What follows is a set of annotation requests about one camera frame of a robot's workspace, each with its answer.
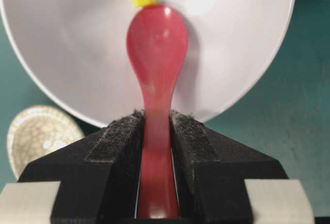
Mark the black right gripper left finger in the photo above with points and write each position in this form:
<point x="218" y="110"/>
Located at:
<point x="98" y="175"/>

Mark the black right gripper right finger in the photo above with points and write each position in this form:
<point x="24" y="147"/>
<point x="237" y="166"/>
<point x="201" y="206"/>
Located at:
<point x="210" y="170"/>

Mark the pink ceramic spoon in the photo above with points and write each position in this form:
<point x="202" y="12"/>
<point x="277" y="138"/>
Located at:
<point x="157" y="42"/>

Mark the small speckled spoon rest dish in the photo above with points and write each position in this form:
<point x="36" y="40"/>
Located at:
<point x="37" y="131"/>

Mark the white bowl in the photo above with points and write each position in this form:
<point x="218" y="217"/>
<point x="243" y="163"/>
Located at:
<point x="75" y="51"/>

